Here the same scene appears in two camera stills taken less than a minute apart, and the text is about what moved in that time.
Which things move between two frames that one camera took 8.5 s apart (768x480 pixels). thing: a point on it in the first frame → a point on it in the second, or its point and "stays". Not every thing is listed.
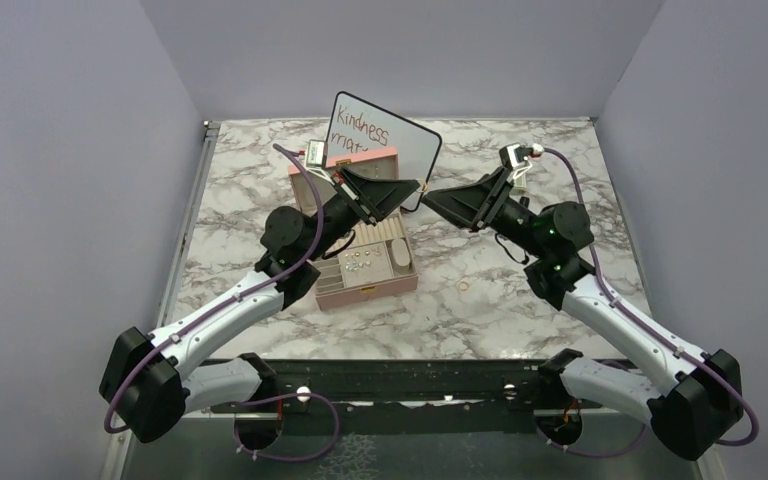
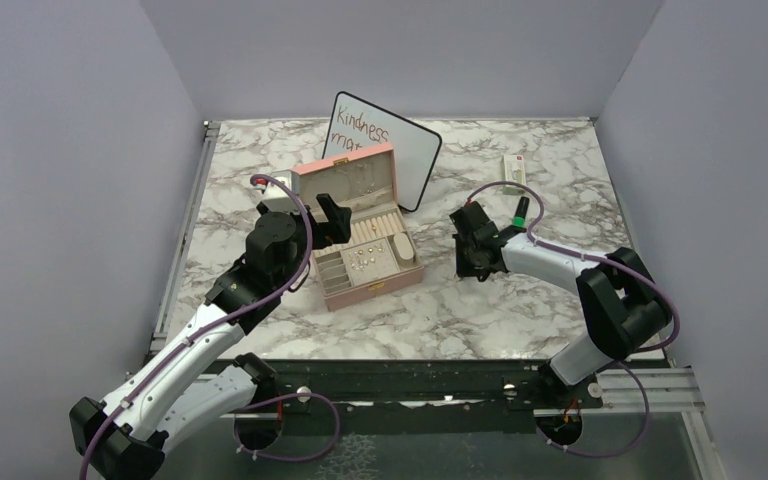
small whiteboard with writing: (358, 127) stays
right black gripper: (477, 203) → (463, 268)
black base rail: (415, 397) stays
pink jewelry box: (384, 254) stays
